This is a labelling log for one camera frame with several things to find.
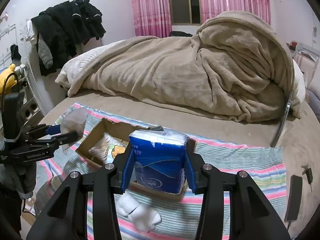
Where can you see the pink curtain left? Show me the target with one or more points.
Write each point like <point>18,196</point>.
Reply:
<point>152,17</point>

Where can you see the white embroidered pillow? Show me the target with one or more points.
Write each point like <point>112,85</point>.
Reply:
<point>314,85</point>

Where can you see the grey pillow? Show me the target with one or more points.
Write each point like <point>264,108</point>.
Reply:
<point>314,103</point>

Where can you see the standing tablet mirror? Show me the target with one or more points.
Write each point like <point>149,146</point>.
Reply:
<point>283,121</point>

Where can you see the cotton swab bag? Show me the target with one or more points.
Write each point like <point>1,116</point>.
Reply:
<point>100,149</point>

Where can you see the beige fleece blanket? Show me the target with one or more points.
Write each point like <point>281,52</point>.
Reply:
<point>233,68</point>

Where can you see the striped colourful towel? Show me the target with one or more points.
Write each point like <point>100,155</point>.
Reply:
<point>179,219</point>

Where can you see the clear plastic bag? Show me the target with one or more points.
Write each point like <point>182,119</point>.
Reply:
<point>74,122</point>

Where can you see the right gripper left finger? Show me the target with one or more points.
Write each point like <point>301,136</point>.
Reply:
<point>65,214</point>

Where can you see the window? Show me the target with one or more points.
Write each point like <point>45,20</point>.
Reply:
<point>185,12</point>

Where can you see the white quilt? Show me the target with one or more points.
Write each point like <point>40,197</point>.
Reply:
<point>299,86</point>

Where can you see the cartoon tissue pack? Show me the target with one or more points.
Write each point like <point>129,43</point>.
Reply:
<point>113,151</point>

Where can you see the keys with black fob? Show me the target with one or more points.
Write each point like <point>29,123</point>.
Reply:
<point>307,170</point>

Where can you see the white socks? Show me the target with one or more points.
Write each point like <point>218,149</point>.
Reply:
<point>143,217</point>

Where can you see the black hanging clothes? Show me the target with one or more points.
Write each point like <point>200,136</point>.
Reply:
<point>59,29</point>

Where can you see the black smartphone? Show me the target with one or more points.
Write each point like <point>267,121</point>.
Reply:
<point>294,199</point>

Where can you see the grey knit gloves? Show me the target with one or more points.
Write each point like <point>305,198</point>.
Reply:
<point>155,128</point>

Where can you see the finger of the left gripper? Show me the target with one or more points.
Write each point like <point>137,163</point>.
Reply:
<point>53,130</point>
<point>64,139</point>

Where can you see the brown cardboard box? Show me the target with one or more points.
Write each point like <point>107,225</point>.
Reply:
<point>121,130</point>

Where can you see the blue tissue pack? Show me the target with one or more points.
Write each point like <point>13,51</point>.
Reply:
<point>159,159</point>

